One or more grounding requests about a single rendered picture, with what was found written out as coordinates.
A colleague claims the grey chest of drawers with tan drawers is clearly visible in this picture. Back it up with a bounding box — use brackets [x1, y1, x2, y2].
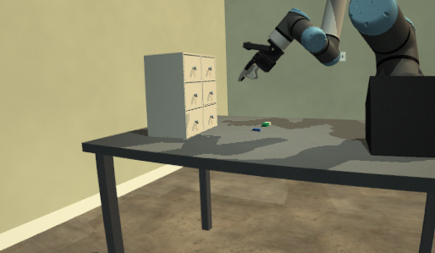
[144, 52, 218, 139]

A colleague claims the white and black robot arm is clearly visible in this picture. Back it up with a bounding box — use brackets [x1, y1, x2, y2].
[268, 0, 424, 76]

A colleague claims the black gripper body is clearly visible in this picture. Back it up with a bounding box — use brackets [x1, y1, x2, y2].
[254, 39, 284, 72]

